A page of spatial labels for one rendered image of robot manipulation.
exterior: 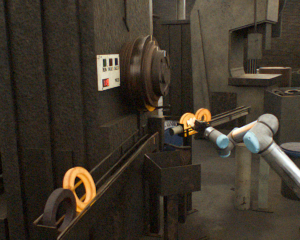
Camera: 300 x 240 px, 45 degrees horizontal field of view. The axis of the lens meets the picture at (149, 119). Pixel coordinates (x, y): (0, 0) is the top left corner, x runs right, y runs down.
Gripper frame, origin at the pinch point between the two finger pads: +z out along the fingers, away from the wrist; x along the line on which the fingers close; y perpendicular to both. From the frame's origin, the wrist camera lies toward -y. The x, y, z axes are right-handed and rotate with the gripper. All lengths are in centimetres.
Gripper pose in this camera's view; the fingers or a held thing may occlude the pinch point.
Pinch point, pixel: (188, 122)
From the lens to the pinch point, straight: 275.4
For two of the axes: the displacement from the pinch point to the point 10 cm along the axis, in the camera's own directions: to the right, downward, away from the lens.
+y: 1.7, -8.9, -4.2
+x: -7.9, 1.3, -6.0
